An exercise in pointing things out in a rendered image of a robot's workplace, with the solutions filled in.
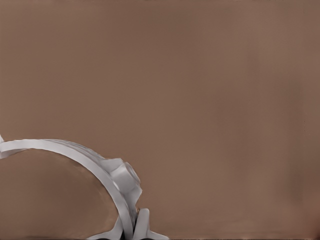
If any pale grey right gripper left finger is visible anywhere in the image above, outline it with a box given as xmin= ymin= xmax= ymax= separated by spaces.
xmin=86 ymin=216 xmax=126 ymax=240

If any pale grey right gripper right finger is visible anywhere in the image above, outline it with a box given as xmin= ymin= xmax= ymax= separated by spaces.
xmin=131 ymin=207 xmax=170 ymax=240

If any grey drainage pipe clamp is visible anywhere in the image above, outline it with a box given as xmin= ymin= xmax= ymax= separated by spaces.
xmin=0 ymin=134 xmax=144 ymax=239

